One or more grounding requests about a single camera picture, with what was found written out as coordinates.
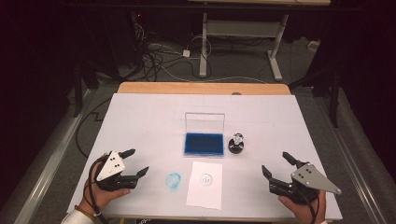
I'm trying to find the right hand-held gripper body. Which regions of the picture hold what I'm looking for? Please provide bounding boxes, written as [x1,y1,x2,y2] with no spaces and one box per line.
[269,161,343,205]

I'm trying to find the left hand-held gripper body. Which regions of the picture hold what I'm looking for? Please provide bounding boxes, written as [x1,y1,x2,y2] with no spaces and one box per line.
[95,150,140,191]

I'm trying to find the black stamp with crystal knob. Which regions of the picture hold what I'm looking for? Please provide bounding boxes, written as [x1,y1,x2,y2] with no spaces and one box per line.
[228,133,245,155]

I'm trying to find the white paper sheet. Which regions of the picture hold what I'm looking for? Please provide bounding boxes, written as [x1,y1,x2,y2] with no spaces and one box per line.
[185,160,224,211]

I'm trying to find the blue ink pad clear case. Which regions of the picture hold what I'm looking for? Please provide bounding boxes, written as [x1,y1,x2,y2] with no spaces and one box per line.
[183,112,226,158]

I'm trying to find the person's left hand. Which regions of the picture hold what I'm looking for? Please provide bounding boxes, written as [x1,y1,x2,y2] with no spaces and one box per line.
[78,152,132,217]

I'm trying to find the person's right hand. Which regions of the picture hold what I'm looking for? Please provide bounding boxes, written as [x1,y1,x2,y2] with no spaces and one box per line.
[277,189,328,224]

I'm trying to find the brown wristband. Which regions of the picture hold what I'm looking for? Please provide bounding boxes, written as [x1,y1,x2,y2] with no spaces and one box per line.
[74,204,98,222]

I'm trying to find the black metal stand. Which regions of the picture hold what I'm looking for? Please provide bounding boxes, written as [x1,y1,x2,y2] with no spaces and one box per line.
[289,62,341,129]

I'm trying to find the wooden table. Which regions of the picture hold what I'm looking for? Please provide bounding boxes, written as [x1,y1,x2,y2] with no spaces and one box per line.
[102,81,328,224]

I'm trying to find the white box on floor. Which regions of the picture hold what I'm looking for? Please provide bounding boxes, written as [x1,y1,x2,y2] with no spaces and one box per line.
[307,40,321,53]

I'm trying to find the black device with red light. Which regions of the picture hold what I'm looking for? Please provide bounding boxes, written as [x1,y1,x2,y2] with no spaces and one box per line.
[130,10,147,33]

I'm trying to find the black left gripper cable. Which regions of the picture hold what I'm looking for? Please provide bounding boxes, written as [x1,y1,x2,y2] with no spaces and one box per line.
[88,155,108,224]

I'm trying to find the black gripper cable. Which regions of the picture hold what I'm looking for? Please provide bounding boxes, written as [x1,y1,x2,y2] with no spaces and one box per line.
[88,155,108,224]
[292,189,321,224]

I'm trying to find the blue ink ring stain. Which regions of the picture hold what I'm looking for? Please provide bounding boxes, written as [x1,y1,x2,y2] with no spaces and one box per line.
[164,172,182,189]

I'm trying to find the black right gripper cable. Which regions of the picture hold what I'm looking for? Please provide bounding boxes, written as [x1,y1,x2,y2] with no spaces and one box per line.
[292,189,321,224]

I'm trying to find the grey metal floor rail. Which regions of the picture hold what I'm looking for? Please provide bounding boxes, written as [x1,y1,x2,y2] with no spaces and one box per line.
[314,95,388,224]
[12,88,98,224]

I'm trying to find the black floor cable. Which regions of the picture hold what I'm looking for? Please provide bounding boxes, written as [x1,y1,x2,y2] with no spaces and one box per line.
[75,97,113,159]

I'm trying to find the tangle of black cables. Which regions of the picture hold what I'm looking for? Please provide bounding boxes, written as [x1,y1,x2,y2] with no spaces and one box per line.
[134,24,214,83]

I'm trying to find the white floor cable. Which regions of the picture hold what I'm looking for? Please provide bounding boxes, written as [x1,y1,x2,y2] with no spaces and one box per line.
[162,65,269,85]

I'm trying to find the white metal desk frame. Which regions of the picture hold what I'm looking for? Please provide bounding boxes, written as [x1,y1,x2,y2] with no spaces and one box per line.
[199,12,289,82]

